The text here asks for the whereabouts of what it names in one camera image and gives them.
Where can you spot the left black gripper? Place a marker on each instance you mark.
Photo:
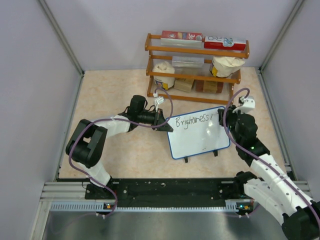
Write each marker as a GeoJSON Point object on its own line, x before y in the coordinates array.
{"type": "Point", "coordinates": [160, 116]}

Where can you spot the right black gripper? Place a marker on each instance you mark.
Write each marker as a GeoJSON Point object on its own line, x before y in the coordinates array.
{"type": "Point", "coordinates": [230, 113]}

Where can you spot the blue framed whiteboard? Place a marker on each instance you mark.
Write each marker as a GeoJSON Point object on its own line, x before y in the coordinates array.
{"type": "Point", "coordinates": [196, 133]}

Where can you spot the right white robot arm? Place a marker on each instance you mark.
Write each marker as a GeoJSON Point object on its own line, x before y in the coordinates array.
{"type": "Point", "coordinates": [296, 212]}

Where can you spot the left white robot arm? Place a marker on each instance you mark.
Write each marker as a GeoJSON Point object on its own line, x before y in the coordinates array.
{"type": "Point", "coordinates": [87, 142]}

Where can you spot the brown cardboard box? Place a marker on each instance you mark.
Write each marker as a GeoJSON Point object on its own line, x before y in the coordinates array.
{"type": "Point", "coordinates": [184, 84]}

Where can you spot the wooden three tier rack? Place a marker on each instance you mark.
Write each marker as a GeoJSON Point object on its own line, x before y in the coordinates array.
{"type": "Point", "coordinates": [164, 53]}

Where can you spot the white bag right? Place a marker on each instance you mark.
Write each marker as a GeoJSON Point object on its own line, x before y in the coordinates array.
{"type": "Point", "coordinates": [224, 66]}

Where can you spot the clear plastic box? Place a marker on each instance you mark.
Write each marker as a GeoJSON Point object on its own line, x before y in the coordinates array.
{"type": "Point", "coordinates": [187, 62]}

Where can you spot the red white box right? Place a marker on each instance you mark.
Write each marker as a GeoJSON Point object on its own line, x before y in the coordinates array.
{"type": "Point", "coordinates": [224, 43]}

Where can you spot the red foil box left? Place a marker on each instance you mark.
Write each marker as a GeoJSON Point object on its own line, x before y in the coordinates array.
{"type": "Point", "coordinates": [181, 36]}

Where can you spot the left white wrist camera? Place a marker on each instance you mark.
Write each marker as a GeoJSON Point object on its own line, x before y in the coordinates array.
{"type": "Point", "coordinates": [158, 100]}

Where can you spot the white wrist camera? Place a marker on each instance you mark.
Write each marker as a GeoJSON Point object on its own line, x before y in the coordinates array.
{"type": "Point", "coordinates": [158, 100]}
{"type": "Point", "coordinates": [246, 104]}

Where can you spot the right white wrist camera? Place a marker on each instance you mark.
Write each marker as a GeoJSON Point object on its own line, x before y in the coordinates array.
{"type": "Point", "coordinates": [246, 104]}

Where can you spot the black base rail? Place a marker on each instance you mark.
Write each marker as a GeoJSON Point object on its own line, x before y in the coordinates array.
{"type": "Point", "coordinates": [171, 192]}

